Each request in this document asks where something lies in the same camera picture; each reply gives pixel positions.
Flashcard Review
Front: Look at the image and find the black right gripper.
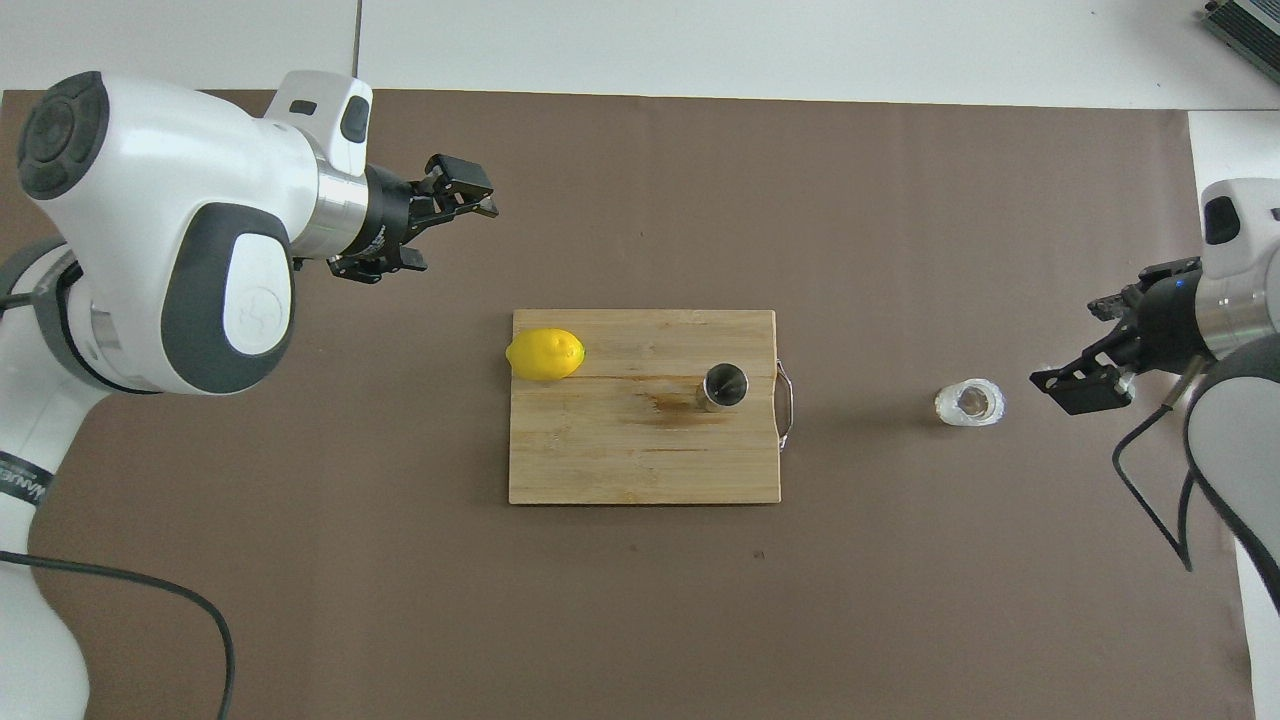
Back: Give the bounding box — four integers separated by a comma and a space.
1030, 257, 1216, 417

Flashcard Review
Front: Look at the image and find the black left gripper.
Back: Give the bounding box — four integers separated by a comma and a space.
326, 153, 499, 285

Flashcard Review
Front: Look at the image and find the small clear glass cup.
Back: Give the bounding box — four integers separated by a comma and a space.
934, 378, 1007, 428

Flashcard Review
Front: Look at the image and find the steel double jigger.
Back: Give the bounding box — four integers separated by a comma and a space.
697, 363, 749, 413

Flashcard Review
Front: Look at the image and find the yellow lemon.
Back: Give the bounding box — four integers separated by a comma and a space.
505, 327, 586, 382

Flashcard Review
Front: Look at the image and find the wooden cutting board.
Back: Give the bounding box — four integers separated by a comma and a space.
508, 308, 796, 506

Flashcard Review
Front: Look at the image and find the grey ribbed metal device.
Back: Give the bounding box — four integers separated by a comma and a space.
1200, 0, 1280, 56

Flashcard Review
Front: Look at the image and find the brown paper table mat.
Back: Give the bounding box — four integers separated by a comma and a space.
0, 88, 1256, 720

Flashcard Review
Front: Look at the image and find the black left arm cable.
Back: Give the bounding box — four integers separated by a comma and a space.
0, 550, 236, 720

